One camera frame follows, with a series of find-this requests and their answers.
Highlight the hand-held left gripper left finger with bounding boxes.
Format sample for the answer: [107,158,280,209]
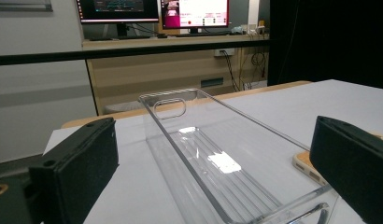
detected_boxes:
[27,117,120,224]

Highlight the black keyboard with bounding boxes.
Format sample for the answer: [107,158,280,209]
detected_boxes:
[88,35,152,42]

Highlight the black curtain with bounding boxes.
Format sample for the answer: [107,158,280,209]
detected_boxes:
[267,0,383,91]

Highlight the black hanging desk cables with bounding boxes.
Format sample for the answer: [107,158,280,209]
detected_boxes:
[221,50,244,93]

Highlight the grey framed wall board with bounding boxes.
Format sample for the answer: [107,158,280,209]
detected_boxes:
[0,0,53,13]

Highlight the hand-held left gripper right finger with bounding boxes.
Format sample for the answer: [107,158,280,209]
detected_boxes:
[308,115,383,224]

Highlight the dark screen computer monitor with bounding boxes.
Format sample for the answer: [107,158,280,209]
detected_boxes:
[75,0,160,24]

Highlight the white wall power outlet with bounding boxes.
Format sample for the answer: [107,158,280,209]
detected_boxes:
[213,48,236,58]

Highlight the white table sheet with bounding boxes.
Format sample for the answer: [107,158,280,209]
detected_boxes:
[43,78,383,224]

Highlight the black horizontal frame bar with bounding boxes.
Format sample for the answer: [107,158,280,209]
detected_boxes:
[0,38,272,67]

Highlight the white cabinet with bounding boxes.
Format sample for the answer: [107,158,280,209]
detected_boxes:
[0,0,98,164]

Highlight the white and pink screen monitor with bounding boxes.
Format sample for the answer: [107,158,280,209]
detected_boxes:
[160,0,231,30]

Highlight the light wooden desk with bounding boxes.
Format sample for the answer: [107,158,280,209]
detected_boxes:
[81,33,270,116]

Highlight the wooden table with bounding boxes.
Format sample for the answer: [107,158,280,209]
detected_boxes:
[61,79,313,130]

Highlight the grey rectangular desk plate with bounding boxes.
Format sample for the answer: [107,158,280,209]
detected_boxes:
[200,77,225,89]

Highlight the clear plastic storage bin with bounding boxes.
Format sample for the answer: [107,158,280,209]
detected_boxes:
[137,87,340,224]

